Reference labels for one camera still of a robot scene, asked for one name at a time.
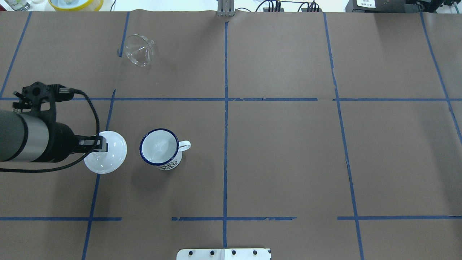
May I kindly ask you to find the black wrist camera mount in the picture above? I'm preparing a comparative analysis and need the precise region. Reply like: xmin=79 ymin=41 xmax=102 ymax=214
xmin=13 ymin=81 xmax=74 ymax=125

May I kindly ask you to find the white mug lid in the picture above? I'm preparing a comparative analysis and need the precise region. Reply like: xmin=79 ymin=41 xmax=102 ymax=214
xmin=84 ymin=131 xmax=127 ymax=174

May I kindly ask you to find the black camera cable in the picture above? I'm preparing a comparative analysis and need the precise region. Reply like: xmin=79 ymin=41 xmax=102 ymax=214
xmin=0 ymin=87 xmax=100 ymax=173

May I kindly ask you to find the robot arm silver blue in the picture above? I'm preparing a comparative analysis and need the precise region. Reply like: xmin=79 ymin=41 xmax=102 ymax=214
xmin=0 ymin=110 xmax=108 ymax=163

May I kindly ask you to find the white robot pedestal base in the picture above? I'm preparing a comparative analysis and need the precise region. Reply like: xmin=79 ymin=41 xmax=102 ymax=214
xmin=176 ymin=248 xmax=272 ymax=260

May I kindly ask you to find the white enamel mug blue rim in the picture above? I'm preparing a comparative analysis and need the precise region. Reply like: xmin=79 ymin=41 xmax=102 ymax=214
xmin=139 ymin=128 xmax=191 ymax=171

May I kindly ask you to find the black computer box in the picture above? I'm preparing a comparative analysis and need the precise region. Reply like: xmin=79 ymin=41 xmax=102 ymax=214
xmin=345 ymin=0 xmax=424 ymax=13

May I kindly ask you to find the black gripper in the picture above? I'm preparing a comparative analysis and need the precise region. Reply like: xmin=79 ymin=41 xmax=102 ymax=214
xmin=45 ymin=123 xmax=108 ymax=163

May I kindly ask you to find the aluminium frame post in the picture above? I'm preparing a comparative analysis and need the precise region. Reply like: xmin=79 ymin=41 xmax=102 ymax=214
xmin=217 ymin=0 xmax=235 ymax=17

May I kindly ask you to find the yellow rimmed bowl blue plate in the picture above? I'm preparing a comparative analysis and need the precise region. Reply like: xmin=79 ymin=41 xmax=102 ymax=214
xmin=48 ymin=0 xmax=104 ymax=12

